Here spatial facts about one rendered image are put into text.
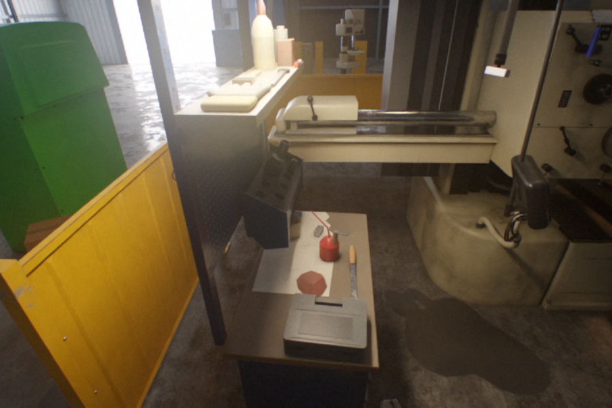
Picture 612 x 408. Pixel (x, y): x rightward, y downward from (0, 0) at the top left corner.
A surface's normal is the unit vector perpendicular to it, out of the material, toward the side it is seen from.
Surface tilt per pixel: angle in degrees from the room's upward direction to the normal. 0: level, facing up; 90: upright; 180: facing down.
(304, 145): 90
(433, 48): 90
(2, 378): 0
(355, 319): 0
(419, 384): 0
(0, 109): 80
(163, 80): 90
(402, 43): 90
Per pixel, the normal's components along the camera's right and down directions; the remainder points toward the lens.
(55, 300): 1.00, 0.01
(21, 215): -0.05, 0.50
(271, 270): -0.01, -0.87
